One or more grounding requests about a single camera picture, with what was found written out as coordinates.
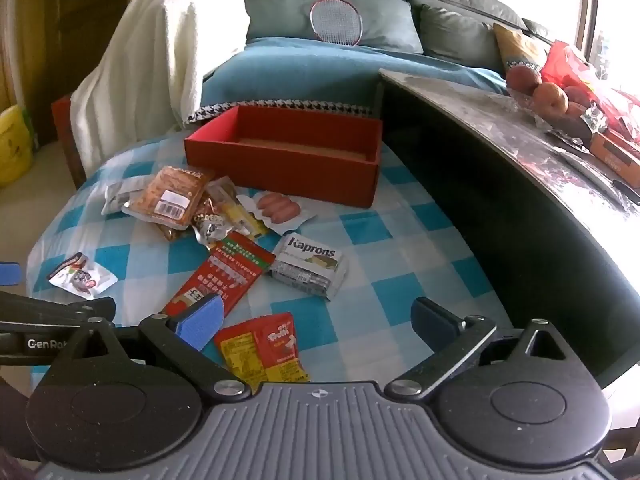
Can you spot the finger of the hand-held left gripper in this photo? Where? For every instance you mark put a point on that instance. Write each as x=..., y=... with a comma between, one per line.
x=60, y=310
x=9, y=274

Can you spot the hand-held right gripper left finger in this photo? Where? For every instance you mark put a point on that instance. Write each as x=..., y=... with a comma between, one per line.
x=202, y=322

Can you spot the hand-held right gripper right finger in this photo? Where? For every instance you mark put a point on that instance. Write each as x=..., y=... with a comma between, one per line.
x=432, y=322

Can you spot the red yellow snack packet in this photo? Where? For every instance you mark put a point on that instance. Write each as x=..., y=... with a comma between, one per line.
x=260, y=350

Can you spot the clear yellow snack packet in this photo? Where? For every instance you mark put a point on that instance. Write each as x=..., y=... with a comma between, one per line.
x=237, y=207

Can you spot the white wafer pack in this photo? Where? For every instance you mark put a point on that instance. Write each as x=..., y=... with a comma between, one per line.
x=310, y=265

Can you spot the brown meat snack tray pack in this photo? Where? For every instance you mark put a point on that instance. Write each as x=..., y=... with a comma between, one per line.
x=170, y=192

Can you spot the red cardboard box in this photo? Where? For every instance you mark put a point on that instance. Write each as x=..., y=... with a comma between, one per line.
x=280, y=170

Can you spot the small white red packet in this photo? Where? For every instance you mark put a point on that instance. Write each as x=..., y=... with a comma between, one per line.
x=80, y=275

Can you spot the long red green packet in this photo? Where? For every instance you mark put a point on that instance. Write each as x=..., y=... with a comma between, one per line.
x=230, y=270

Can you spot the blue white checkered tablecloth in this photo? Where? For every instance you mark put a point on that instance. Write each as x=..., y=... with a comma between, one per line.
x=400, y=250

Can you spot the gold wrapped candy packet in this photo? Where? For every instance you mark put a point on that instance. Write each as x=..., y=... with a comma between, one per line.
x=210, y=225

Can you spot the silver foil packet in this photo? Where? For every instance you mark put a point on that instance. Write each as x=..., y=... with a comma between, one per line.
x=114, y=197

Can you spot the yellow bag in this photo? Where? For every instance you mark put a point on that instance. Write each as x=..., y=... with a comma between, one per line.
x=14, y=145

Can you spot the dark table with marble top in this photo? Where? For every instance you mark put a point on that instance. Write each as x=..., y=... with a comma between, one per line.
x=500, y=210

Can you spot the pink sausage pack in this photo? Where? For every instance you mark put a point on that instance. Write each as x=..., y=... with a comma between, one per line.
x=275, y=207

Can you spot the wooden chair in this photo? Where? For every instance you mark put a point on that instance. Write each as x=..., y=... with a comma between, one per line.
x=67, y=135

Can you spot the orange box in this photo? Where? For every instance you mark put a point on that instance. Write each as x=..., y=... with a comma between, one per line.
x=620, y=155

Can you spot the peach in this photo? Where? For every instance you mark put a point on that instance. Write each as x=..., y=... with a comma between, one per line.
x=550, y=99
x=522, y=79
x=577, y=96

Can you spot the wooden door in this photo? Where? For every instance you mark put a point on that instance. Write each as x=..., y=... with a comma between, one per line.
x=75, y=20

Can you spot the blue blanket with houndstooth trim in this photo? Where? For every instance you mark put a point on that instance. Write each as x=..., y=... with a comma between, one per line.
x=300, y=70

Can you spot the white blanket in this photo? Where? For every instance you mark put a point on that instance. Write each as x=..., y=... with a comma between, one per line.
x=160, y=35

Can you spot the yellow patterned cushion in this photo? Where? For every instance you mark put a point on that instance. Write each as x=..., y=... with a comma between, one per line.
x=520, y=47

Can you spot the red plastic bag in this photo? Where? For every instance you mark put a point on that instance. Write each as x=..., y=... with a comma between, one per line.
x=575, y=67

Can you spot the teal pillow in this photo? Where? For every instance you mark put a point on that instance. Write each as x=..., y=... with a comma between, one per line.
x=390, y=25

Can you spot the red badminton racket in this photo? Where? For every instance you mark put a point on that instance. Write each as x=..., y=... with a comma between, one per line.
x=335, y=22

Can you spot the window frame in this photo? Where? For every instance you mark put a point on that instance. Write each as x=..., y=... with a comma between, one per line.
x=586, y=5

